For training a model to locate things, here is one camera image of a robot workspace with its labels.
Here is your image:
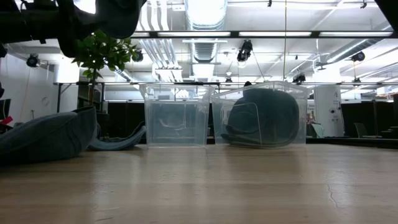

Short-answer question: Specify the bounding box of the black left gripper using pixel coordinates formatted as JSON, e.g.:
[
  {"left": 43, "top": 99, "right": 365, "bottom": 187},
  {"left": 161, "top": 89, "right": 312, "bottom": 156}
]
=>
[{"left": 30, "top": 0, "right": 106, "bottom": 59}]

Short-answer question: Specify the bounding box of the grey-blue cap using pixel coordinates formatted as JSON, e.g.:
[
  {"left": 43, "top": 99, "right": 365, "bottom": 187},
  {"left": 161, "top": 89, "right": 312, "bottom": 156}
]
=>
[{"left": 0, "top": 106, "right": 98, "bottom": 166}]

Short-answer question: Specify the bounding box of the dark cap pale underbrim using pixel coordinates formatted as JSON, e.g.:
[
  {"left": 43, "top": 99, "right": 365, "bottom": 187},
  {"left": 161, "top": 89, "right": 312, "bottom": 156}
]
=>
[{"left": 226, "top": 81, "right": 301, "bottom": 147}]

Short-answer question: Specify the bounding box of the green leafy plant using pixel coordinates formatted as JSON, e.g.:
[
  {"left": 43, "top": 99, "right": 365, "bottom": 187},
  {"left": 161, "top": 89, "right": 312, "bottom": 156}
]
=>
[{"left": 71, "top": 29, "right": 139, "bottom": 108}]

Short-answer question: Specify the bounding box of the dark shelving unit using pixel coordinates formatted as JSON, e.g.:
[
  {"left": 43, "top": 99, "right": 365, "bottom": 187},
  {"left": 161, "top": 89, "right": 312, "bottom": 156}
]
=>
[{"left": 76, "top": 84, "right": 106, "bottom": 113}]

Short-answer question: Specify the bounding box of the white ceiling pipe bundle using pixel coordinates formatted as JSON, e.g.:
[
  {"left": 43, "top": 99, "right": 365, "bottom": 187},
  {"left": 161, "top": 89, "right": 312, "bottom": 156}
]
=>
[{"left": 138, "top": 0, "right": 184, "bottom": 74}]

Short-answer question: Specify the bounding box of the black partition panel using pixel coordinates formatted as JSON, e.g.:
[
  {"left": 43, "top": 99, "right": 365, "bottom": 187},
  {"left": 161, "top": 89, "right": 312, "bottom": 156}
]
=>
[
  {"left": 107, "top": 101, "right": 147, "bottom": 138},
  {"left": 340, "top": 101, "right": 398, "bottom": 138}
]

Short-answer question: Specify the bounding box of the black plant pot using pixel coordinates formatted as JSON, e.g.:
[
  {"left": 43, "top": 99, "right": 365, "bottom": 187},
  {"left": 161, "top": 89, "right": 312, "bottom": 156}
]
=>
[{"left": 95, "top": 111, "right": 110, "bottom": 139}]

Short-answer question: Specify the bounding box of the dark computer monitor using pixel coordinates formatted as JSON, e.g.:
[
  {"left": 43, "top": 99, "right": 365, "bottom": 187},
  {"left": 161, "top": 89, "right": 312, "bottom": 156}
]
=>
[{"left": 0, "top": 98, "right": 12, "bottom": 121}]

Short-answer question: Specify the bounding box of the clear plastic bin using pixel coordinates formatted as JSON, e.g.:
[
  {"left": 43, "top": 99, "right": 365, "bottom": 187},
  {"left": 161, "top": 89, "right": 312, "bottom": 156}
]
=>
[
  {"left": 139, "top": 82, "right": 216, "bottom": 148},
  {"left": 210, "top": 80, "right": 309, "bottom": 147}
]

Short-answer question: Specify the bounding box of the pale green chair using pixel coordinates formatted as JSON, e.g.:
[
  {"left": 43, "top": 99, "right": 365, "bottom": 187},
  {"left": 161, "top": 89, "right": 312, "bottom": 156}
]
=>
[{"left": 310, "top": 122, "right": 325, "bottom": 139}]

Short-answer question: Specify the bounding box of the white round column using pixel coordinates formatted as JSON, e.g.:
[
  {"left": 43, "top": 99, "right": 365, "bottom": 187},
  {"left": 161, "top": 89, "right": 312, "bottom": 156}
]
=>
[{"left": 313, "top": 85, "right": 345, "bottom": 138}]

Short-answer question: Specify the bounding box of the dark low bench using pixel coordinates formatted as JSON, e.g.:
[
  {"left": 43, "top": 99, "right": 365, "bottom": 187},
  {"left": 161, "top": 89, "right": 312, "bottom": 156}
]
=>
[{"left": 306, "top": 136, "right": 398, "bottom": 150}]

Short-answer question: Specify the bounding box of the dark office chair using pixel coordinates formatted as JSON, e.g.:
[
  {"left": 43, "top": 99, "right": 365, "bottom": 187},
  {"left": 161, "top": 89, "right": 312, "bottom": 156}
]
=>
[{"left": 353, "top": 122, "right": 383, "bottom": 139}]

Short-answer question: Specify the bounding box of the white wall cabinet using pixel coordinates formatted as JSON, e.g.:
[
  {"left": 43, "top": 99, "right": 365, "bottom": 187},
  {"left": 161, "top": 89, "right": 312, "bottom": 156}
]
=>
[{"left": 53, "top": 62, "right": 81, "bottom": 84}]

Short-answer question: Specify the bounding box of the round silver ceiling duct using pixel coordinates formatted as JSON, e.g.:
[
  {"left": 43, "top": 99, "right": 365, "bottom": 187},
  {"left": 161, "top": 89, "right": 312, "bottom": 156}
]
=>
[{"left": 185, "top": 0, "right": 228, "bottom": 31}]

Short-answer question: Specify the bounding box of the grey ceiling duct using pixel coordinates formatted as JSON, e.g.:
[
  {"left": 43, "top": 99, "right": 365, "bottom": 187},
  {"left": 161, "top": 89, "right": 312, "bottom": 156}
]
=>
[{"left": 315, "top": 23, "right": 398, "bottom": 68}]

